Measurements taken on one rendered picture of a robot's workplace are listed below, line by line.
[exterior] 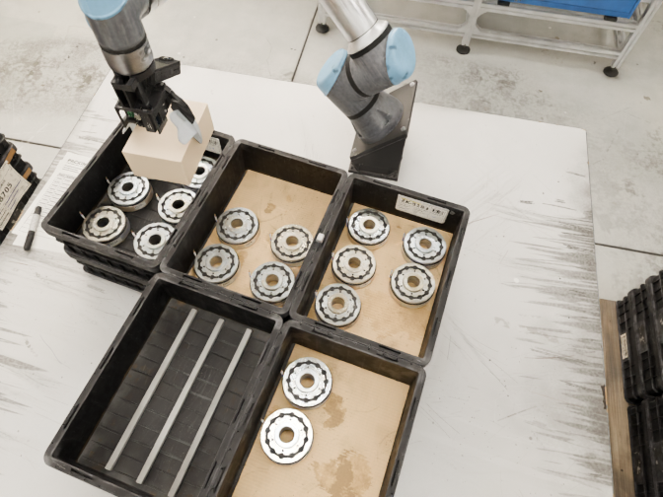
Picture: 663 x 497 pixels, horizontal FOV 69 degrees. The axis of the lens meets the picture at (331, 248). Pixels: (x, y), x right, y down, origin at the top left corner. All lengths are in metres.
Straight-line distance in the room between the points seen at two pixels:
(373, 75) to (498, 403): 0.83
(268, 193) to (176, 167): 0.34
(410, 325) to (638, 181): 1.89
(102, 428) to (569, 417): 1.03
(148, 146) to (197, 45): 2.08
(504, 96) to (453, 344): 1.88
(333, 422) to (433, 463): 0.27
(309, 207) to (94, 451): 0.71
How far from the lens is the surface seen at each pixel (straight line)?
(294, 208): 1.24
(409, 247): 1.16
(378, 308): 1.12
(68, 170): 1.65
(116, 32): 0.85
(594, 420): 1.33
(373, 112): 1.34
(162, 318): 1.15
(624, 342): 2.08
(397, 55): 1.20
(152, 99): 0.95
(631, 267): 2.49
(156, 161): 1.02
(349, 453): 1.03
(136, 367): 1.14
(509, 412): 1.26
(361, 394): 1.05
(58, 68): 3.19
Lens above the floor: 1.86
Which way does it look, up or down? 61 degrees down
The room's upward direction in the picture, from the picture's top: 3 degrees clockwise
